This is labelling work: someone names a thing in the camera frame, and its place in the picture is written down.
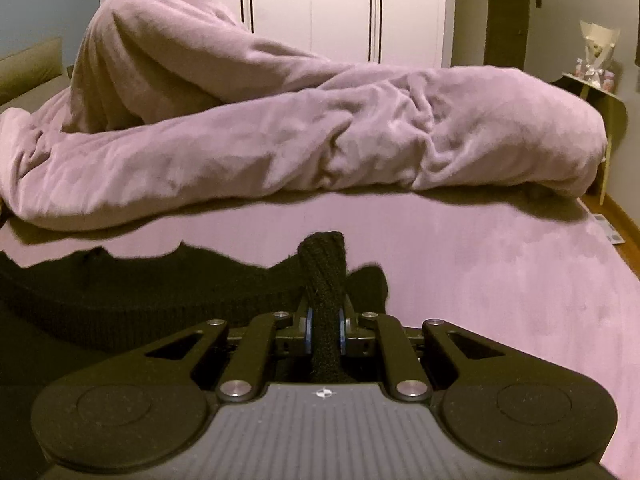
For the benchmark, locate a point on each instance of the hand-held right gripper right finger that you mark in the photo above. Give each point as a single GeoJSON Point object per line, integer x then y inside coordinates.
{"type": "Point", "coordinates": [343, 330]}

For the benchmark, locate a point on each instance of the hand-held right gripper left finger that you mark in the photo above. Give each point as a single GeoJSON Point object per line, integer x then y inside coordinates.
{"type": "Point", "coordinates": [310, 329]}

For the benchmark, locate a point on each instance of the black knit sweater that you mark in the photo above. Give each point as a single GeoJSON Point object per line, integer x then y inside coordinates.
{"type": "Point", "coordinates": [150, 290]}

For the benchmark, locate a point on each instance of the purple bed sheet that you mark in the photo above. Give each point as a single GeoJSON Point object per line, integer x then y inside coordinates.
{"type": "Point", "coordinates": [500, 290]}

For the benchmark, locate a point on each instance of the purple rumpled duvet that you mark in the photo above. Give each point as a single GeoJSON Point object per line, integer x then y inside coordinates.
{"type": "Point", "coordinates": [280, 130]}

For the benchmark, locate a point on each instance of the white wardrobe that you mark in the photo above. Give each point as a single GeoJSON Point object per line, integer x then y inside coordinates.
{"type": "Point", "coordinates": [325, 10]}

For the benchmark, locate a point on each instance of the yellow side table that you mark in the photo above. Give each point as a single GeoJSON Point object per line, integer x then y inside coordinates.
{"type": "Point", "coordinates": [607, 110]}

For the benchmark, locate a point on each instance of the white wrapped flower bouquet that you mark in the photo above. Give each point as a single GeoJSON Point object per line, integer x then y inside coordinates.
{"type": "Point", "coordinates": [597, 55]}

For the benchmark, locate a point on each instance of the olive green pillow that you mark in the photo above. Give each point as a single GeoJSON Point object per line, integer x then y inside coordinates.
{"type": "Point", "coordinates": [25, 72]}

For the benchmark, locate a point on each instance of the dark wall frame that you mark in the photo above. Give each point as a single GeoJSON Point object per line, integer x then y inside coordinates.
{"type": "Point", "coordinates": [636, 50]}

